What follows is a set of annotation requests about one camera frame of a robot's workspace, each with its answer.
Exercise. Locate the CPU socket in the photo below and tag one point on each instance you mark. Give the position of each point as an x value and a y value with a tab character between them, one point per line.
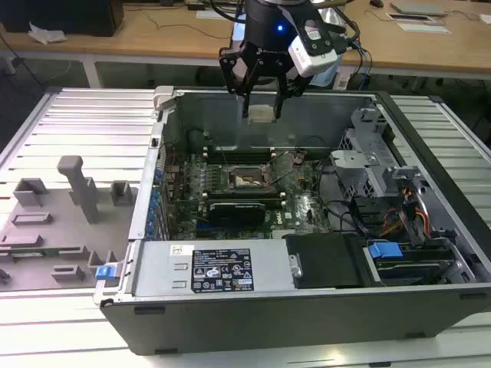
245	180

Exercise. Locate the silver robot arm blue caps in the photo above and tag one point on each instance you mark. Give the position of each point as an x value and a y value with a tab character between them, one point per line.
331	18

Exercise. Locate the grey laptop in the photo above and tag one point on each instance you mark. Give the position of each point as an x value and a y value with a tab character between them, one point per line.
418	7

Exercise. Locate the grey metal disk bay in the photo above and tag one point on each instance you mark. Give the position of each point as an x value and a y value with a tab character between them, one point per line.
356	168

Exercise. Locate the grey parts rack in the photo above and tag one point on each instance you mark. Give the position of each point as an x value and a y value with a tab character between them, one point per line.
57	230

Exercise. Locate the wooden desk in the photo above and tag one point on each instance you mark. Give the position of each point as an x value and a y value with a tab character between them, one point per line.
153	42

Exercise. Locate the black computer mouse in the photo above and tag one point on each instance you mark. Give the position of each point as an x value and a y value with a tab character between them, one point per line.
376	3

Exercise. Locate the grey power supply unit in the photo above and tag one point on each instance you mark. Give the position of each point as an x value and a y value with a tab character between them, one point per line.
161	268

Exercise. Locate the black RAM stick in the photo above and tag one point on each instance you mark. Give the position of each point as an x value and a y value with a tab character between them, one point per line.
245	195

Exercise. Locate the green RAM stick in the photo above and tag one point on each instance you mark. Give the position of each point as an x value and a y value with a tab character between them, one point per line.
34	252

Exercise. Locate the hard disk in blue carrier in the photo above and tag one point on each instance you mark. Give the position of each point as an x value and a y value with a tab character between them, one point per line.
383	249

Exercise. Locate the white crumpled paper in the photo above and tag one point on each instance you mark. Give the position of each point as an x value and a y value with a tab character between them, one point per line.
46	34

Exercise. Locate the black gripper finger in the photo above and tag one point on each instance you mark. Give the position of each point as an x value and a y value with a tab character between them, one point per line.
279	103
226	73

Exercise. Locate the open black PC case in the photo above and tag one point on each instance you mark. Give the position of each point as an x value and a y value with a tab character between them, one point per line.
268	326

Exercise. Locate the black graphics card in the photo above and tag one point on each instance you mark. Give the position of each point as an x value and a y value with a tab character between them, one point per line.
238	212

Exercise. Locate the black desktop computer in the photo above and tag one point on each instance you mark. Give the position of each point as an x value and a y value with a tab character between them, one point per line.
76	15

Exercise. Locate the black plastic shroud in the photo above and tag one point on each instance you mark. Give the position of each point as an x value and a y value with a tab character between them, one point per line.
326	260

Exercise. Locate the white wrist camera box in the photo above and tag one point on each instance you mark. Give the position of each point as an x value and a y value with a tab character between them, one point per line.
307	57

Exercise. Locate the silver square CPU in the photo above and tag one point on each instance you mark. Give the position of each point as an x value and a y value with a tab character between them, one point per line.
262	114

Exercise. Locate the green motherboard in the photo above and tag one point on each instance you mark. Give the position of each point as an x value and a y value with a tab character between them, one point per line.
303	207

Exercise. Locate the blue case latch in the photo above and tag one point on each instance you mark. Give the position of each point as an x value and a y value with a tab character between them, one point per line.
104	273

